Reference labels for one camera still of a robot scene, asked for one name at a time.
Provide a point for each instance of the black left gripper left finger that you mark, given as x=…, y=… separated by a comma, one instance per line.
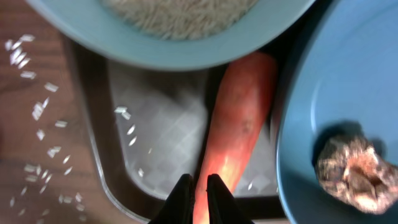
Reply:
x=178, y=207

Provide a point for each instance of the light blue rice bowl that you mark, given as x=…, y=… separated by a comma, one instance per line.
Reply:
x=91, y=25

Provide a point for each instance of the orange carrot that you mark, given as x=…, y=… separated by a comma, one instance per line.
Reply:
x=243, y=103

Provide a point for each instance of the dark blue plate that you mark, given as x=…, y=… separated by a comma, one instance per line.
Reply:
x=345, y=81

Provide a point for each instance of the brown mushroom piece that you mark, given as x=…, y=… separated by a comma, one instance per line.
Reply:
x=349, y=169

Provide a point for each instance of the brown serving tray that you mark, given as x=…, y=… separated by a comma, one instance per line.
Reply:
x=146, y=128

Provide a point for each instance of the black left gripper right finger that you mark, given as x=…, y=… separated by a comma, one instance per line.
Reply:
x=221, y=203

